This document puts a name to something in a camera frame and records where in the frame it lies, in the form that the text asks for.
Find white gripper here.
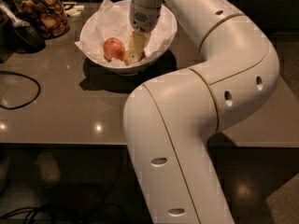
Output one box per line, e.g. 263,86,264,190
128,0,161,52

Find red apple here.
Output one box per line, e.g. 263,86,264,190
124,50,146,65
103,37,125,61

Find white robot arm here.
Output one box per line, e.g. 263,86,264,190
123,0,279,224

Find white ceramic bowl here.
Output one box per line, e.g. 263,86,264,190
79,0,178,77

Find white paper liner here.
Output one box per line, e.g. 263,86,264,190
74,0,176,67

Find small white items behind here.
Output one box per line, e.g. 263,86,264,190
64,4,84,17

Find glass jar of chips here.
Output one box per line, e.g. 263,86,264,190
13,0,69,39

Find black pan with spoon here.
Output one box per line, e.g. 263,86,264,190
0,0,46,53

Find black cable on table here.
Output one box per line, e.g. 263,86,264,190
0,70,42,111

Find black cables on floor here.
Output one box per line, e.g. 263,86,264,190
0,203,94,224

